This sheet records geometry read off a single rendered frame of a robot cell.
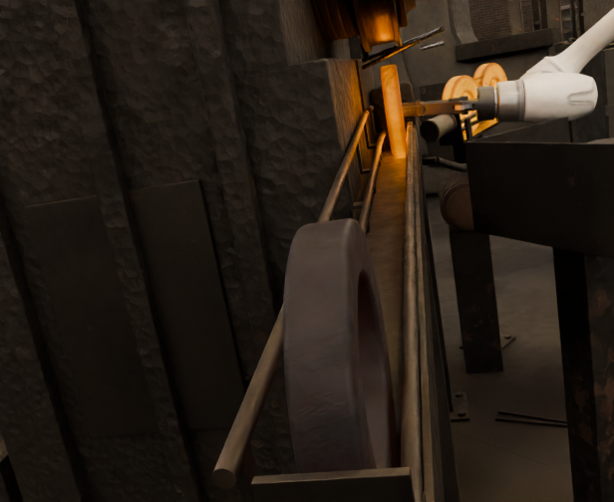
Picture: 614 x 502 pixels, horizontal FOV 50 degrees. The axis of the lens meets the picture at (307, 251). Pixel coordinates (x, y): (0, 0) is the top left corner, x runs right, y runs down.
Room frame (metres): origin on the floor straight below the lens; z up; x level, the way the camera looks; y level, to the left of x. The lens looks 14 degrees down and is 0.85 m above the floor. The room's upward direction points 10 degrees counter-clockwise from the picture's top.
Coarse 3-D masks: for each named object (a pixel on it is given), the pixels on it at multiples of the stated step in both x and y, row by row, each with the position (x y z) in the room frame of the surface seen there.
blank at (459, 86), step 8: (456, 80) 1.79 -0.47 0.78; (464, 80) 1.81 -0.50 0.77; (472, 80) 1.84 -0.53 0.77; (448, 88) 1.79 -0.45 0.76; (456, 88) 1.78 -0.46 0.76; (464, 88) 1.81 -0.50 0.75; (472, 88) 1.84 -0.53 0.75; (448, 96) 1.77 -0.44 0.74; (456, 96) 1.78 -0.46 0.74; (472, 96) 1.83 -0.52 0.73; (472, 112) 1.83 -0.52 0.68; (472, 120) 1.83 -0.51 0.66; (472, 128) 1.82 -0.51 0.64
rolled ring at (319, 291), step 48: (336, 240) 0.34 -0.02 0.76; (288, 288) 0.31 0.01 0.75; (336, 288) 0.30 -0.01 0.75; (288, 336) 0.29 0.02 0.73; (336, 336) 0.29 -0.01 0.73; (384, 336) 0.43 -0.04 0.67; (288, 384) 0.28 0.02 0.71; (336, 384) 0.28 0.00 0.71; (384, 384) 0.41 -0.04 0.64; (336, 432) 0.27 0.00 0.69; (384, 432) 0.39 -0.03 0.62
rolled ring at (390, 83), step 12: (384, 72) 1.38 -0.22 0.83; (396, 72) 1.37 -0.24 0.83; (384, 84) 1.36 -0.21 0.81; (396, 84) 1.35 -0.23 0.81; (384, 96) 1.34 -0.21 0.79; (396, 96) 1.34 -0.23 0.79; (396, 108) 1.33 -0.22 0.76; (396, 120) 1.33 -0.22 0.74; (396, 132) 1.34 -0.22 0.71; (396, 144) 1.36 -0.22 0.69
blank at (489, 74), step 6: (480, 66) 1.92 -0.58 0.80; (486, 66) 1.90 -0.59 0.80; (492, 66) 1.92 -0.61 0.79; (498, 66) 1.94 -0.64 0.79; (480, 72) 1.89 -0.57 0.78; (486, 72) 1.89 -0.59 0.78; (492, 72) 1.92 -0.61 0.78; (498, 72) 1.94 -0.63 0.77; (474, 78) 1.90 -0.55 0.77; (480, 78) 1.88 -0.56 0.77; (486, 78) 1.89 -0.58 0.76; (492, 78) 1.91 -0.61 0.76; (498, 78) 1.94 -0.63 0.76; (504, 78) 1.96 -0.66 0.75; (480, 84) 1.87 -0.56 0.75; (486, 84) 1.89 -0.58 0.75; (492, 84) 1.96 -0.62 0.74
